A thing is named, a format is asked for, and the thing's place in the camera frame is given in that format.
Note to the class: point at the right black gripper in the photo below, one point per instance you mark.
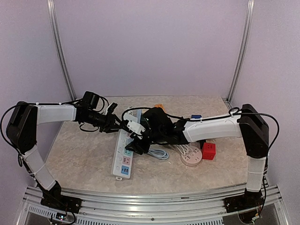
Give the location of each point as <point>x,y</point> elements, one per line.
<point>138,147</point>

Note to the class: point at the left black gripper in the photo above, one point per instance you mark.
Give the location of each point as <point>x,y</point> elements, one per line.
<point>110,123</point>

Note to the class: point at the white power strip blue USB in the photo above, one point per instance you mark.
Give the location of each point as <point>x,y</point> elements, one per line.
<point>123,158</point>

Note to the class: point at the white round socket base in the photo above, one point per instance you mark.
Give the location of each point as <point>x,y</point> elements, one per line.
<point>193,158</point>

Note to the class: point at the red cube socket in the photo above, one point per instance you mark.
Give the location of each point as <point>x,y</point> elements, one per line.
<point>208,151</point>

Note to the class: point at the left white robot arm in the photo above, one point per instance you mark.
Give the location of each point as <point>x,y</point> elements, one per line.
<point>21,132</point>

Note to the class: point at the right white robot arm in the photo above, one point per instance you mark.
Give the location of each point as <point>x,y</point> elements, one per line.
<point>243,122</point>

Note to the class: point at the orange power strip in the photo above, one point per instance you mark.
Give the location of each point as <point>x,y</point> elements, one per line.
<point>159,106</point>

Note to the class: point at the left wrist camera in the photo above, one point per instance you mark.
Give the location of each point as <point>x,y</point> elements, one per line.
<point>110,109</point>

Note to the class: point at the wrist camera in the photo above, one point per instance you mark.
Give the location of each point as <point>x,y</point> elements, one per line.
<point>133,125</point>
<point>110,109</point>

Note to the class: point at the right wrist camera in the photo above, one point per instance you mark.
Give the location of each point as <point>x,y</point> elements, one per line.
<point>133,125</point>

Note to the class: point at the front aluminium rail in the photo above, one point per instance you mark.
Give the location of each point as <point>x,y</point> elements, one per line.
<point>196,208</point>

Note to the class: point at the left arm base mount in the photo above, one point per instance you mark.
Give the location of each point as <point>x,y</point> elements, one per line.
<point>65,203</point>

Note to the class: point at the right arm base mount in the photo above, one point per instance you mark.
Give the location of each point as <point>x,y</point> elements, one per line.
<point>242,202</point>

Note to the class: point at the left aluminium frame post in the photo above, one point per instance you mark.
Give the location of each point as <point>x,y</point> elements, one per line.
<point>59,48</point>

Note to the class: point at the aluminium frame post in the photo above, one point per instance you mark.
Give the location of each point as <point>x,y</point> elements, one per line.
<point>242,51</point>
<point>59,48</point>

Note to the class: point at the right aluminium frame post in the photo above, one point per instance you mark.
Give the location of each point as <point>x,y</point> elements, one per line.
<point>242,51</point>

